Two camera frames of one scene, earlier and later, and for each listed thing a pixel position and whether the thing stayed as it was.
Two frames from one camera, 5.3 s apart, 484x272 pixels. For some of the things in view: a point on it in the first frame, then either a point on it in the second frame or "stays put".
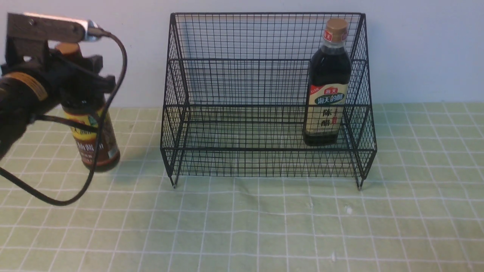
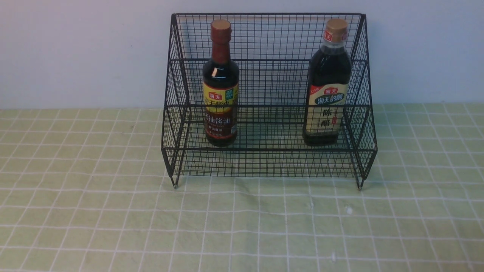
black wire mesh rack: x=267 y=95 stays put
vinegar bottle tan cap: x=329 y=75 stays put
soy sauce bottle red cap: x=69 y=47 to x=221 y=89
